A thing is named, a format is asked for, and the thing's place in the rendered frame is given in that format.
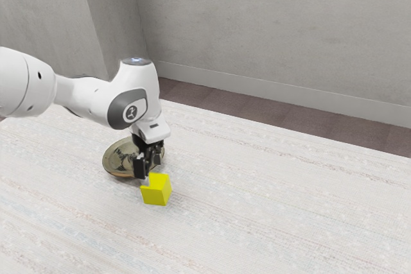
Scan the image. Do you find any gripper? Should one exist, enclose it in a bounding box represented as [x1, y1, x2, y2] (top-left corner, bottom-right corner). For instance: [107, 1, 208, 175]
[130, 132, 166, 187]

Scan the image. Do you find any bronze patterned plate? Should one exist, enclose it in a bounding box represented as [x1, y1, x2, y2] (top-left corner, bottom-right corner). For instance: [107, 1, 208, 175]
[101, 135, 167, 179]

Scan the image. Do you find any yellow cube block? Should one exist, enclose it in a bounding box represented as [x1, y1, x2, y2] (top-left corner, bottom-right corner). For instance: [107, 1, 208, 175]
[139, 172, 173, 207]

